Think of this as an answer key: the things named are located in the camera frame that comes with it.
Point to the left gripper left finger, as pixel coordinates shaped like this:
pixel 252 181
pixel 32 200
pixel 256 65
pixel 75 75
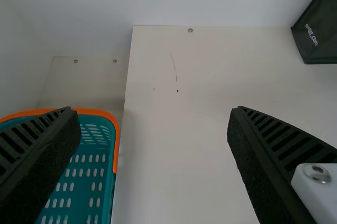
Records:
pixel 31 160

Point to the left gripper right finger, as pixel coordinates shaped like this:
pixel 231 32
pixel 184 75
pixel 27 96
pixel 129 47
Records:
pixel 266 160

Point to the teal shopping basket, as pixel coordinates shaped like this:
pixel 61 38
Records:
pixel 87 181

